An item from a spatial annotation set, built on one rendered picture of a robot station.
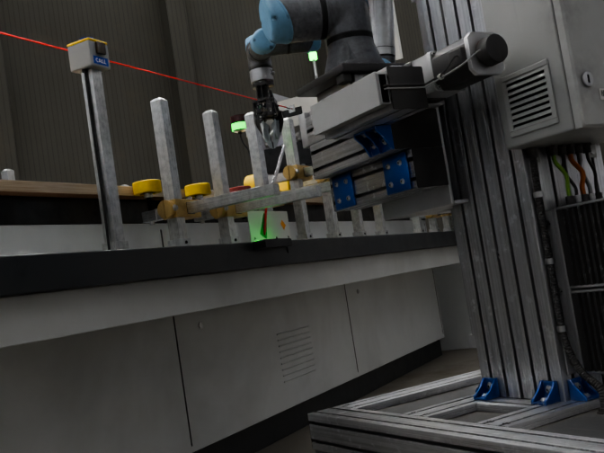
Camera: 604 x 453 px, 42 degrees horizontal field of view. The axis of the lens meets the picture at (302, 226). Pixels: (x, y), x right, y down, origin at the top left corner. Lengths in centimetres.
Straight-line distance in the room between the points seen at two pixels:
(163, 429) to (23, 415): 51
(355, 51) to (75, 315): 89
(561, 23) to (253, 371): 167
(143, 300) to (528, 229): 94
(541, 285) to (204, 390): 121
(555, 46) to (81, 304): 115
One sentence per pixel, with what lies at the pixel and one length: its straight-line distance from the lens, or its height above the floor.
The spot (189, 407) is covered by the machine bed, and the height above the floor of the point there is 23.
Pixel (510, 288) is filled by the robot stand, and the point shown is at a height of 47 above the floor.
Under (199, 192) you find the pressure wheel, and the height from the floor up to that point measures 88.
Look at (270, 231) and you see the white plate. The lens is 254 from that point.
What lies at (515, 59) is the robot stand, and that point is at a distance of 168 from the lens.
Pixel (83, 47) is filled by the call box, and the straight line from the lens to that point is 202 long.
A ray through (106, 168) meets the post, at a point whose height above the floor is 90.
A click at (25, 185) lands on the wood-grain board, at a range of 200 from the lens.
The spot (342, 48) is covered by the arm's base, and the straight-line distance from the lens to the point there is 194.
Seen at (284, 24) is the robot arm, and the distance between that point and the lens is 194.
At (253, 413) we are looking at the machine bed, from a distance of 276.
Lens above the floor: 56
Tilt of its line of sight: 4 degrees up
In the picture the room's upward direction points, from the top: 9 degrees counter-clockwise
